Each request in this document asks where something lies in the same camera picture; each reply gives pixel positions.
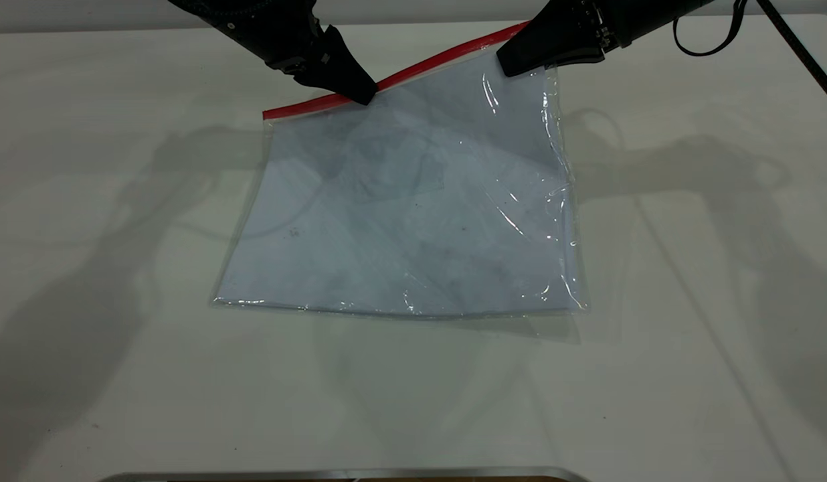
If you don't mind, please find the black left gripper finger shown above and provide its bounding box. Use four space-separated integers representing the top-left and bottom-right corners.
319 25 379 100
294 63 372 106

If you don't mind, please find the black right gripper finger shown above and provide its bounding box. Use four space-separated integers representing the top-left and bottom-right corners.
496 0 596 65
500 36 606 77

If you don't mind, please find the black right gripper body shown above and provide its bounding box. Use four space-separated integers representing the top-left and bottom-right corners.
574 0 656 52

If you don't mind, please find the thick black straight cable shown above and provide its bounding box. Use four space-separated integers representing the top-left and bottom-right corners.
756 0 827 112

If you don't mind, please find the thin black looped cable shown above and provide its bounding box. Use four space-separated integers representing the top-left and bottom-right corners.
673 0 749 58

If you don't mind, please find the silver metal edge strip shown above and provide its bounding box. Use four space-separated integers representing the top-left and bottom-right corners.
99 466 591 482

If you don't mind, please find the clear zip bag red zipper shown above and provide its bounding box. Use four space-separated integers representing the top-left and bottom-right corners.
209 22 588 321

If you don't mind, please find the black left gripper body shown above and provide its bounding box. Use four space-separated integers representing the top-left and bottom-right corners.
250 0 338 76

